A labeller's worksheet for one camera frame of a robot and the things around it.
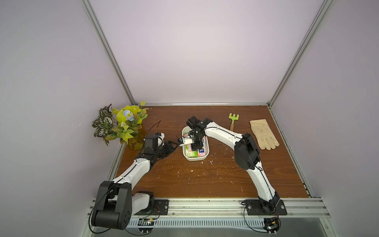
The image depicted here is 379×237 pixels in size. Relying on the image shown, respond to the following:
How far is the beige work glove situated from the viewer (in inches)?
38.1

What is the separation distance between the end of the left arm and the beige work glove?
2.00 feet

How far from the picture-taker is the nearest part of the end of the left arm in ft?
2.25
